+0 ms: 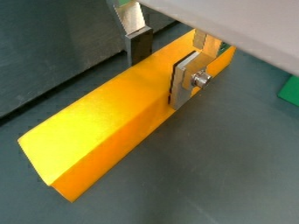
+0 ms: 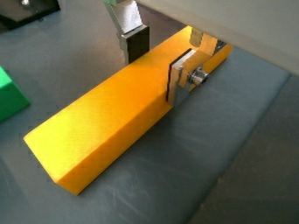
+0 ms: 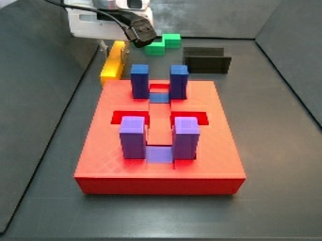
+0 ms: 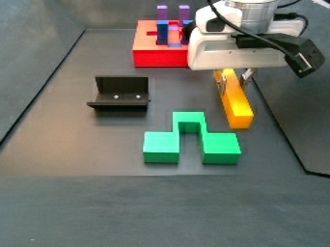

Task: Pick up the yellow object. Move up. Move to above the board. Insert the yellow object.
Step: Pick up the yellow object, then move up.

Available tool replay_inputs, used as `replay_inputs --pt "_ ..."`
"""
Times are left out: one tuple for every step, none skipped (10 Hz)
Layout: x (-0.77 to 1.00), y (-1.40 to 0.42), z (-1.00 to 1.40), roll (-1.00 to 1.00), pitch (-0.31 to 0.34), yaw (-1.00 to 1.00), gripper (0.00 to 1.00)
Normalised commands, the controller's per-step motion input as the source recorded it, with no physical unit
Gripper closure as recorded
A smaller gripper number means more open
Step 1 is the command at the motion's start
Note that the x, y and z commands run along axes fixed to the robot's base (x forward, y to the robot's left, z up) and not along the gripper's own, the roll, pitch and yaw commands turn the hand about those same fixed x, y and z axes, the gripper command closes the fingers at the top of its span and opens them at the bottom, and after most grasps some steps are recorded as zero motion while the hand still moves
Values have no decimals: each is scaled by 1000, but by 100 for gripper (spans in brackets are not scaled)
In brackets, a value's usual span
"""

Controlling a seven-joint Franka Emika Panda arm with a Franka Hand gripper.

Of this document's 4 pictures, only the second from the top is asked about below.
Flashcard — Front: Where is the black angle bracket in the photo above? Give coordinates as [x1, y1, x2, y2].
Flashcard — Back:
[0, 0, 61, 32]

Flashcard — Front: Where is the yellow rectangular block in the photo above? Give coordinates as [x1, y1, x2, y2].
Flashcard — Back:
[23, 27, 232, 194]

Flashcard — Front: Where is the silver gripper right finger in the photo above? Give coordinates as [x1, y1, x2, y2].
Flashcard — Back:
[165, 28, 227, 107]

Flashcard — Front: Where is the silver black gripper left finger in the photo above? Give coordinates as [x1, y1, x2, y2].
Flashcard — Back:
[103, 0, 149, 64]

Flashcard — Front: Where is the green zigzag block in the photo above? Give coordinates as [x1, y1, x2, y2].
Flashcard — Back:
[0, 66, 31, 122]

